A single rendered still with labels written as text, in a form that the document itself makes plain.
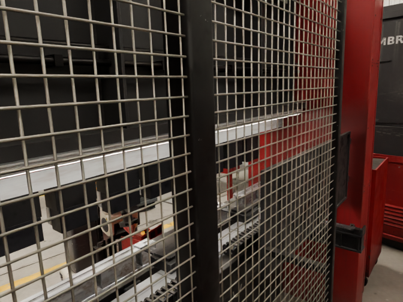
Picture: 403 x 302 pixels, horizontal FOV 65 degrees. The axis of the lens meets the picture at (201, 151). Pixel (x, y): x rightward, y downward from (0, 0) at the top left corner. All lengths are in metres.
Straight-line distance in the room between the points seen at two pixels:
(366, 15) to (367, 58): 0.25
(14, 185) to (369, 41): 1.96
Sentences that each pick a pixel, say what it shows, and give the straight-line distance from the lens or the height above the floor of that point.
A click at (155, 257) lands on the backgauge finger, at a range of 1.26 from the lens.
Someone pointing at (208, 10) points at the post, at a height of 1.73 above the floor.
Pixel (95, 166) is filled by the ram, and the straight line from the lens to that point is 1.20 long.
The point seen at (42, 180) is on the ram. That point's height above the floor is 1.37.
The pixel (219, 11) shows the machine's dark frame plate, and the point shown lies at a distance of 1.67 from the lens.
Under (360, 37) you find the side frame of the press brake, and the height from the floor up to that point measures 1.90.
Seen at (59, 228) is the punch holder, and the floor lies 1.19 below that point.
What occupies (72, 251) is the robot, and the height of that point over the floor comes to 0.49.
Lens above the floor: 1.63
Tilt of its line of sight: 11 degrees down
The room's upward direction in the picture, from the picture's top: 2 degrees counter-clockwise
